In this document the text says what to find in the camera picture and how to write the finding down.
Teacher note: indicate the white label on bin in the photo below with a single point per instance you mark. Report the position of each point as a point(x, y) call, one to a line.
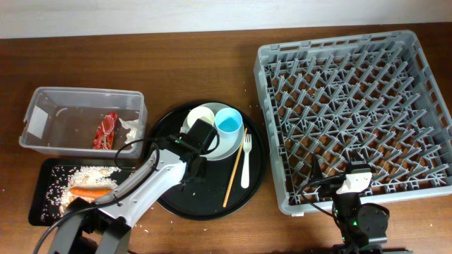
point(37, 122)

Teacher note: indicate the spilled rice food waste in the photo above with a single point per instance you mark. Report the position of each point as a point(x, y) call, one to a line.
point(62, 178)

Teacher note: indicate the red snack wrapper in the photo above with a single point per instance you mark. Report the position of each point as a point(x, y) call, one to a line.
point(104, 136)

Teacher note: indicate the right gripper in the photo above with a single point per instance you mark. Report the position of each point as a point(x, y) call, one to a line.
point(333, 184)

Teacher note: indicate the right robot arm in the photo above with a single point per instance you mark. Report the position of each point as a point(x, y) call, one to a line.
point(362, 225)

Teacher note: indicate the wooden chopstick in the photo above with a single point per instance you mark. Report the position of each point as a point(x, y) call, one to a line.
point(234, 170)

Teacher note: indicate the light blue cup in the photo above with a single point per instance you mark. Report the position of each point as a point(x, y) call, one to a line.
point(228, 122)

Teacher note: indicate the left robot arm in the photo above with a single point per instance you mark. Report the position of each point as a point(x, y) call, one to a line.
point(104, 225)

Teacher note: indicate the black rectangular tray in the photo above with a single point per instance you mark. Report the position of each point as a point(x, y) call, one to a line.
point(44, 179)

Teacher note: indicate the orange carrot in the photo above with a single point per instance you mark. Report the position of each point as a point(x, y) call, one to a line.
point(92, 193)

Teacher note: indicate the white plastic fork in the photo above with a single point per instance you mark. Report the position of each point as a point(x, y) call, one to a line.
point(247, 146)

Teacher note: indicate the round black serving tray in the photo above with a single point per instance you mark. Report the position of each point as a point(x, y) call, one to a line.
point(202, 200)

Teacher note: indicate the grey dishwasher rack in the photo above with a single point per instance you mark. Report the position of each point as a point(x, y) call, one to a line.
point(371, 94)

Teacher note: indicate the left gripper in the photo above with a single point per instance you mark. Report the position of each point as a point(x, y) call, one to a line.
point(201, 173)

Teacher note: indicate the clear plastic waste bin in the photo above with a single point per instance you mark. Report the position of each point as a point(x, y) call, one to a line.
point(74, 113)

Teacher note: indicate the pale green plate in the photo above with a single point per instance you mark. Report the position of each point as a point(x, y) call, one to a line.
point(225, 147)

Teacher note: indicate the cream cup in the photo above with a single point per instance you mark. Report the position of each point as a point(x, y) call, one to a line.
point(202, 113)

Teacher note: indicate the white tissue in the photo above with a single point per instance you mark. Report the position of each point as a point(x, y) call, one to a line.
point(134, 130)

